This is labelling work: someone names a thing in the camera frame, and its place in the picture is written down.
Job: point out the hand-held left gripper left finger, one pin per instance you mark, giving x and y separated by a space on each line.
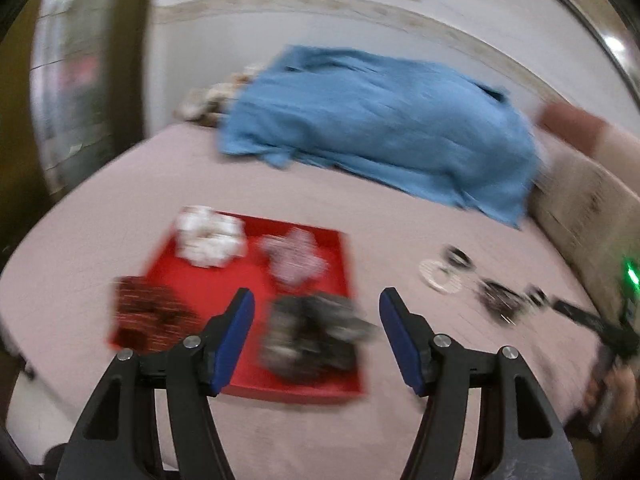
235 340

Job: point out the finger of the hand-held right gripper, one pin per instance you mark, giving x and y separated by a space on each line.
585 317

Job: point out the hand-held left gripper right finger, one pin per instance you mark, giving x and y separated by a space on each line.
400 340

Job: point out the red tray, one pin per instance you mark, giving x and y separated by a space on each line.
200 280

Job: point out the person's right hand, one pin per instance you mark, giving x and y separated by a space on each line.
627 390

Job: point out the grey floral scrunchie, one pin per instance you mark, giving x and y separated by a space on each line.
310 340

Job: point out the dark red polka dot scrunchie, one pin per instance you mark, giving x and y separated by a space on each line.
145 310

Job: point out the pink plaid scrunchie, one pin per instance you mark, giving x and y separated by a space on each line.
295 260

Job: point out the white cherry print scrunchie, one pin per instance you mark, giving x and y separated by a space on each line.
205 237

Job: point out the beige patterned cushion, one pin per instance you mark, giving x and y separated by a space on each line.
585 210

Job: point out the pink pillow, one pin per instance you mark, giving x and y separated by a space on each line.
570 122

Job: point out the blue cloth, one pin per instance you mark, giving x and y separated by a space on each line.
380 115

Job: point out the cream floral cloth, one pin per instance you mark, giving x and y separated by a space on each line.
210 100

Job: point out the frosted glass window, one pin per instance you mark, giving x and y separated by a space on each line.
75 75

